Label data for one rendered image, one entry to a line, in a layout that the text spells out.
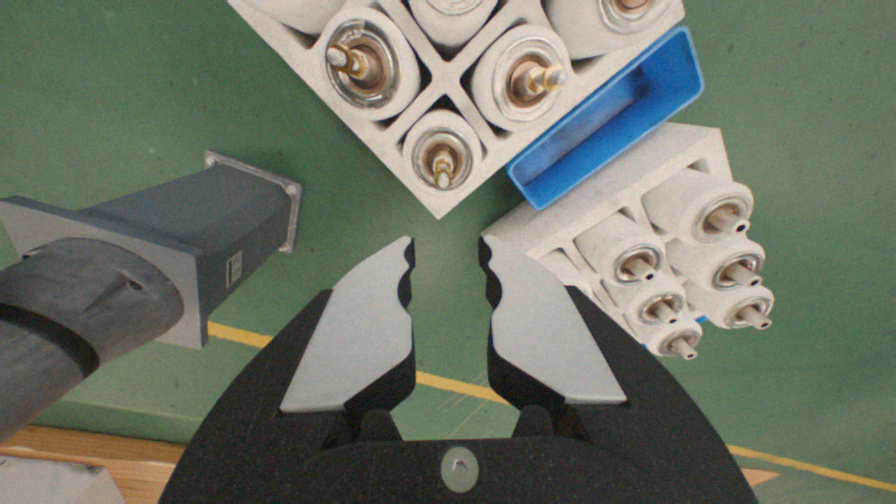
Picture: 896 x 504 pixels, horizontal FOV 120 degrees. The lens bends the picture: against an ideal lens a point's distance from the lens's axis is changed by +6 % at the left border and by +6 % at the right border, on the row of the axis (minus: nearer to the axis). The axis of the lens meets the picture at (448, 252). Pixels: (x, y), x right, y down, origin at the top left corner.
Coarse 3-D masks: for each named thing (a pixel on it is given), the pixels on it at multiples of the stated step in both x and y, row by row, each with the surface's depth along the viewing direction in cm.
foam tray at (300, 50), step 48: (240, 0) 28; (384, 0) 29; (528, 0) 29; (288, 48) 31; (432, 48) 31; (480, 48) 31; (624, 48) 31; (432, 96) 33; (576, 96) 34; (384, 144) 36; (480, 144) 44
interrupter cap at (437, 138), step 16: (432, 128) 29; (448, 128) 29; (416, 144) 29; (432, 144) 30; (448, 144) 30; (464, 144) 30; (416, 160) 30; (432, 160) 31; (464, 160) 31; (416, 176) 31; (432, 176) 31; (464, 176) 32
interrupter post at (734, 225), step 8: (720, 216) 35; (728, 216) 34; (736, 216) 34; (712, 224) 36; (720, 224) 35; (728, 224) 34; (736, 224) 33; (744, 224) 33; (728, 232) 34; (736, 232) 34
